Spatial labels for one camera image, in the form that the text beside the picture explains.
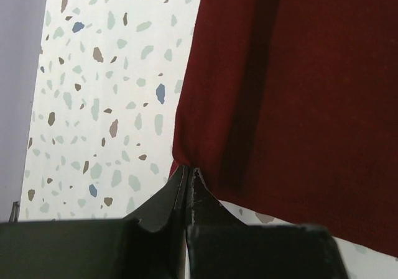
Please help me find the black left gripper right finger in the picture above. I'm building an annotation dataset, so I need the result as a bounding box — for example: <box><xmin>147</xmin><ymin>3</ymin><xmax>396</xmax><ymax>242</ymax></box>
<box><xmin>186</xmin><ymin>168</ymin><xmax>348</xmax><ymax>278</ymax></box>

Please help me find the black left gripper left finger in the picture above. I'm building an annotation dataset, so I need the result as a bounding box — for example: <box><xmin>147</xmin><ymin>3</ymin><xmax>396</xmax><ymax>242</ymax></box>
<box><xmin>1</xmin><ymin>167</ymin><xmax>190</xmax><ymax>278</ymax></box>

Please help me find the dark maroon t shirt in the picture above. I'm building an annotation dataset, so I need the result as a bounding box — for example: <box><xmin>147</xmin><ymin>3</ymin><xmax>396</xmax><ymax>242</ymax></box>
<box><xmin>172</xmin><ymin>0</ymin><xmax>397</xmax><ymax>256</ymax></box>

